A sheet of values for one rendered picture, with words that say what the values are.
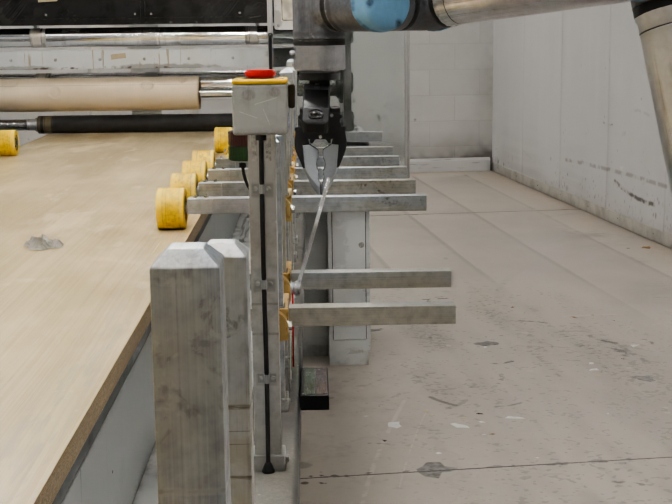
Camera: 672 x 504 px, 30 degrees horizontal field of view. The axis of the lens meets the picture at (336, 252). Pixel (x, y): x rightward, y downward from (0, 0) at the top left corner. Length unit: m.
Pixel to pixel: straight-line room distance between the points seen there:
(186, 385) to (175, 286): 0.05
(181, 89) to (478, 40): 6.75
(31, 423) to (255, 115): 0.52
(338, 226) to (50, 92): 1.18
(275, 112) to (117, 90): 3.17
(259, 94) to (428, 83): 9.58
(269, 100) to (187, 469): 0.98
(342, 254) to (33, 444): 3.59
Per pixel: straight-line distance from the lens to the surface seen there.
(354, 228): 4.73
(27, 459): 1.19
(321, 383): 2.09
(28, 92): 4.80
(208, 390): 0.64
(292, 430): 1.86
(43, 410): 1.33
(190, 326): 0.63
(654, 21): 1.69
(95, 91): 4.75
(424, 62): 11.14
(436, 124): 11.19
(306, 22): 2.16
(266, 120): 1.59
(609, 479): 3.73
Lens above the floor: 1.28
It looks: 10 degrees down
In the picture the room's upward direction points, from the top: 1 degrees counter-clockwise
